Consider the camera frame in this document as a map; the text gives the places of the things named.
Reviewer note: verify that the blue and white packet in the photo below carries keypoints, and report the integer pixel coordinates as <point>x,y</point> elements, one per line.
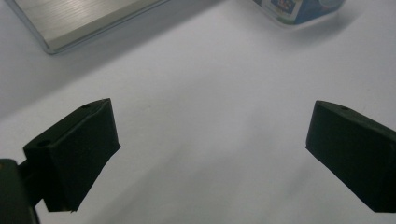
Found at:
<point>297,11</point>

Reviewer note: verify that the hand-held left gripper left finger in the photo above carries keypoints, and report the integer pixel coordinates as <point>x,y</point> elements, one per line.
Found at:
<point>73,158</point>

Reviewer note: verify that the brushed metal tray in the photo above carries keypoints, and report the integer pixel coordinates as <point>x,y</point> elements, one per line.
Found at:
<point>81,18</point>

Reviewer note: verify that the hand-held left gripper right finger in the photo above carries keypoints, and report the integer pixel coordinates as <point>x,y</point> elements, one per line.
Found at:
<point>355,155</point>

